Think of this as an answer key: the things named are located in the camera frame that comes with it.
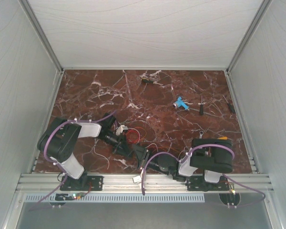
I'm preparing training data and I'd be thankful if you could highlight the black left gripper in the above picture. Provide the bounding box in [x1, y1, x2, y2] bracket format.
[100, 131, 133, 158]

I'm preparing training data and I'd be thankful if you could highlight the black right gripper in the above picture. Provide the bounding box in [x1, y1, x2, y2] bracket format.
[132, 144, 170, 176]

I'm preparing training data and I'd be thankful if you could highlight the thick red wire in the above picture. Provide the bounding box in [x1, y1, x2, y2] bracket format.
[126, 127, 147, 144]

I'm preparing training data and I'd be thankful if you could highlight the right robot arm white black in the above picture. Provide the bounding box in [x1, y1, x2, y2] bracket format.
[133, 137, 235, 190]

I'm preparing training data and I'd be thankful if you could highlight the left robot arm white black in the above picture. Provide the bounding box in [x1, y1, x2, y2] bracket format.
[37, 113, 133, 190]

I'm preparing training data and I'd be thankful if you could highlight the silver ratchet wrench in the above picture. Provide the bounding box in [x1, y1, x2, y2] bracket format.
[199, 131, 204, 139]

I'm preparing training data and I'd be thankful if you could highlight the yellow black screwdriver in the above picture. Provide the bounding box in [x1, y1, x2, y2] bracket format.
[141, 78, 163, 86]

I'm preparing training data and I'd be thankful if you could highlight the black small tool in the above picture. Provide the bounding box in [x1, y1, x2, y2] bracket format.
[223, 95, 236, 114]

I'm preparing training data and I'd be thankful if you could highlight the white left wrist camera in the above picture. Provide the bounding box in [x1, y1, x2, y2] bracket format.
[116, 125, 128, 135]

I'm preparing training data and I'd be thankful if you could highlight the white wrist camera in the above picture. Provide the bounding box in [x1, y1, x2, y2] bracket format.
[133, 175, 142, 184]
[116, 125, 128, 135]

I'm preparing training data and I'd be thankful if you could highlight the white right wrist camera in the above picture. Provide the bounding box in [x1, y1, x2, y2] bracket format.
[133, 175, 142, 184]

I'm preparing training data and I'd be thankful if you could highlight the black handle screwdriver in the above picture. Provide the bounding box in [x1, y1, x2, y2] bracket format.
[199, 96, 205, 115]

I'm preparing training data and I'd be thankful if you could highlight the grey slotted cable duct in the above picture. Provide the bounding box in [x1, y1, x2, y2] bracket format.
[25, 193, 205, 203]

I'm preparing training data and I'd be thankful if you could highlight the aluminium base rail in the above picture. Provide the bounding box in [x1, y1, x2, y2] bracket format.
[17, 173, 275, 193]

